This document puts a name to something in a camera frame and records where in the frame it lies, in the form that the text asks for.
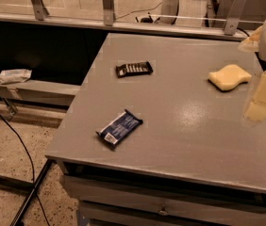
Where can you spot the yellow sponge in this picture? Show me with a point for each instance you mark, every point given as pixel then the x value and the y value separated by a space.
pixel 228 77

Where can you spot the black snack bar wrapper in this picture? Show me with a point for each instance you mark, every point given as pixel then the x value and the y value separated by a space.
pixel 133 69

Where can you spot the blue snack packet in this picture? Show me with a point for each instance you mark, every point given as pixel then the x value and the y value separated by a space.
pixel 118 129

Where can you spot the grey table drawer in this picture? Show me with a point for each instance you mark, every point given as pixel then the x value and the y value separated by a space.
pixel 137 206

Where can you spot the grey low bench ledge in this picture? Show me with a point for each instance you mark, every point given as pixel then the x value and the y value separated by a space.
pixel 40 92

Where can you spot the white crumpled packet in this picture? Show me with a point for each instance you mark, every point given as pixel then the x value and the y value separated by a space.
pixel 14 76

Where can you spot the black metal stand base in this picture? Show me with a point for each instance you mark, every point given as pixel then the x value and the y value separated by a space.
pixel 29 190

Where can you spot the grey metal railing frame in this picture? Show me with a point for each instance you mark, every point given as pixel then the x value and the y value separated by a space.
pixel 140 16

